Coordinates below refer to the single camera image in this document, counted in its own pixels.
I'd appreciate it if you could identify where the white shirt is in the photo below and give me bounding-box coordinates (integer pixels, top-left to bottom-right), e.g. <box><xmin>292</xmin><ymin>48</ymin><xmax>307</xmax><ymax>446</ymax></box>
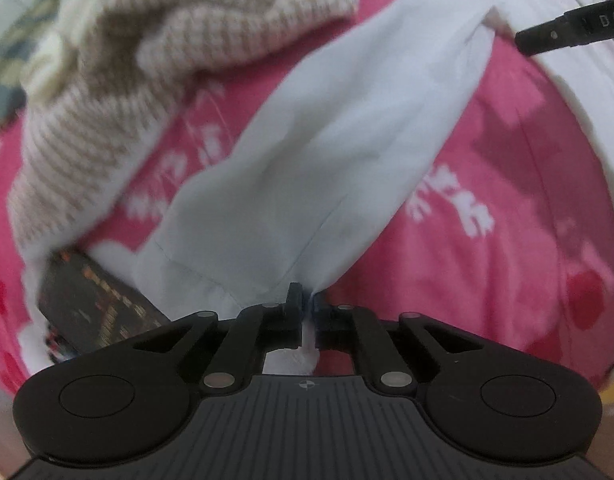
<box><xmin>134</xmin><ymin>0</ymin><xmax>614</xmax><ymax>380</ymax></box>

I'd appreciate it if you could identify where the pink floral bed sheet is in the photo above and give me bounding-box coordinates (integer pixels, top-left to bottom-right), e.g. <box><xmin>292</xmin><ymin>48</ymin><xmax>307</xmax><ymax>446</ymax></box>
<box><xmin>0</xmin><ymin>0</ymin><xmax>614</xmax><ymax>395</ymax></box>

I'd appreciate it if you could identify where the dark printed card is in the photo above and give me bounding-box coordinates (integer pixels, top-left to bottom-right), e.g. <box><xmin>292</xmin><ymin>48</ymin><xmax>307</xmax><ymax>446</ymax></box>
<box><xmin>38</xmin><ymin>252</ymin><xmax>169</xmax><ymax>354</ymax></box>

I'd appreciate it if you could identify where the beige checked knit garment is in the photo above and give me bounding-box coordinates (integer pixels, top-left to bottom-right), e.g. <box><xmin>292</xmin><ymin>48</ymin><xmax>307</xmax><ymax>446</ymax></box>
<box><xmin>8</xmin><ymin>0</ymin><xmax>360</xmax><ymax>260</ymax></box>

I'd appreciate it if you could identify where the green plaid pillow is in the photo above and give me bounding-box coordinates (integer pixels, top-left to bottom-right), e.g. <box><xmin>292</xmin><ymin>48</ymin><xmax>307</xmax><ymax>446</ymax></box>
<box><xmin>0</xmin><ymin>0</ymin><xmax>60</xmax><ymax>130</ymax></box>

